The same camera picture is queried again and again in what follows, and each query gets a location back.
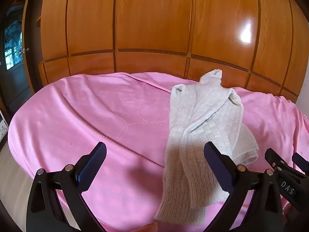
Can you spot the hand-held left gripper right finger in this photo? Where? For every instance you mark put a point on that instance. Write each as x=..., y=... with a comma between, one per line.
x=217, y=168

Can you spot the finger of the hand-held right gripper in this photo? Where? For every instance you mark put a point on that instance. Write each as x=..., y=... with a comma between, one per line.
x=274, y=160
x=301, y=162

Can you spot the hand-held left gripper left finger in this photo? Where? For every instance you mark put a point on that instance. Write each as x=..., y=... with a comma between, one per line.
x=93, y=165

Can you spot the white knit sweater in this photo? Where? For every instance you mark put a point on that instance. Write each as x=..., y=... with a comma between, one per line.
x=193, y=135

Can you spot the pink blanket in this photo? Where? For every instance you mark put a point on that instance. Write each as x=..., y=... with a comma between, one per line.
x=96, y=116

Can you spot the white floral patterned object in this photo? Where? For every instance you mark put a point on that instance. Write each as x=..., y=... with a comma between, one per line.
x=3, y=125

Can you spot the dark door with glass pane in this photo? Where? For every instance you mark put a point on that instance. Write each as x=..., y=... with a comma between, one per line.
x=14, y=53

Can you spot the wooden wardrobe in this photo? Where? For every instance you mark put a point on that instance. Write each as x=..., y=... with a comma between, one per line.
x=149, y=17

